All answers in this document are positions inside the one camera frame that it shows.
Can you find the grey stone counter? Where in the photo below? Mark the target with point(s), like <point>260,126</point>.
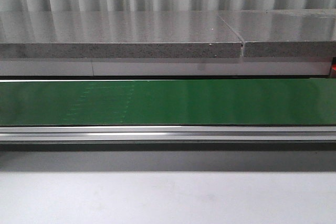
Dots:
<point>266,43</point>

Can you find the green conveyor belt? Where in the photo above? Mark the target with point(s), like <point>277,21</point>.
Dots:
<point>169,102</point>

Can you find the red object at edge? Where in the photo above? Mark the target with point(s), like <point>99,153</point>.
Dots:
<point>333,68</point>

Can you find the aluminium conveyor frame rail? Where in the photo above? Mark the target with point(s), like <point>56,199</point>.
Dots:
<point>166,134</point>

